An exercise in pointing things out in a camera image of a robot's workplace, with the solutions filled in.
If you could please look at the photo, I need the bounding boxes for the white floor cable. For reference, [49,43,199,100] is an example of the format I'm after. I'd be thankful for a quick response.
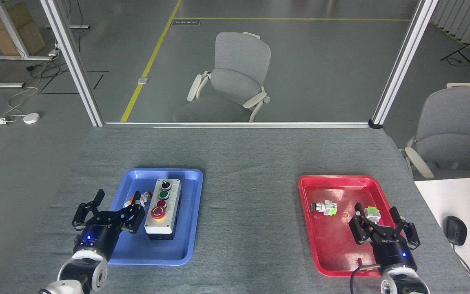
[6,85,40,121]

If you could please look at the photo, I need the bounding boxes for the silver aluminium rail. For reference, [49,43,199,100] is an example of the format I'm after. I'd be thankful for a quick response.
[104,121,372,129]

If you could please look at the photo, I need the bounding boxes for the orange switch with red button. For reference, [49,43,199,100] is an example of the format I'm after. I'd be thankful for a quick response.
[123,191,153,209]

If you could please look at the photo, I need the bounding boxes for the green switch with black knob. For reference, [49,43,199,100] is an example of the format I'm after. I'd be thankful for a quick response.
[311,200,338,216]

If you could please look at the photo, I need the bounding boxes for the red plastic tray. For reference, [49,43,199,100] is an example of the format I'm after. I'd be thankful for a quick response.
[298,175,417,277]

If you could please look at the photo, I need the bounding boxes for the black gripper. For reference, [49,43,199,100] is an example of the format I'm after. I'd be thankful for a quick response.
[349,203,421,270]
[71,189,146,262]

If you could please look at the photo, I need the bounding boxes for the white side table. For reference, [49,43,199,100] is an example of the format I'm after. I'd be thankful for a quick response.
[414,176,470,294]

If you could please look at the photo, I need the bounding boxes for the black computer mouse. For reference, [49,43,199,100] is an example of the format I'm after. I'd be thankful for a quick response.
[443,216,468,246]

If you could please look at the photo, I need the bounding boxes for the white corrugated panel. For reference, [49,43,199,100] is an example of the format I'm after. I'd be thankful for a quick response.
[429,0,470,45]

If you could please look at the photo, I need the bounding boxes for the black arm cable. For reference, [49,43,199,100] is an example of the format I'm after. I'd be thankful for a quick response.
[350,264,382,294]

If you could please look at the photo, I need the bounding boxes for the brown cardboard box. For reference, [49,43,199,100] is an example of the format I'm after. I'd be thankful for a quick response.
[0,20,46,57]
[0,2,32,31]

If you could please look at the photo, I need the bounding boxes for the blue plastic tray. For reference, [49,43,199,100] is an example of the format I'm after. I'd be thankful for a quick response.
[106,168,204,266]

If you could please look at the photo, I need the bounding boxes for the grey control box with buttons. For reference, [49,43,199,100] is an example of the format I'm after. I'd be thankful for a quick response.
[144,178,182,241]

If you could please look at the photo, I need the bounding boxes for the silver aluminium post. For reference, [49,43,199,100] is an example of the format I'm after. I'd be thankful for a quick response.
[368,0,439,129]
[40,0,105,127]

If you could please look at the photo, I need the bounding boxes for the black floor cables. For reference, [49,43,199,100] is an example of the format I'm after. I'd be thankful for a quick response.
[25,60,62,79]

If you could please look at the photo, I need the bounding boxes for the black mouse cable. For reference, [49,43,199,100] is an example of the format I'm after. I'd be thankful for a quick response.
[454,244,470,294]

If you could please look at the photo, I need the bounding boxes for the green push button switch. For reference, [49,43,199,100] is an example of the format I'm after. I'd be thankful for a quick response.
[364,206,381,223]

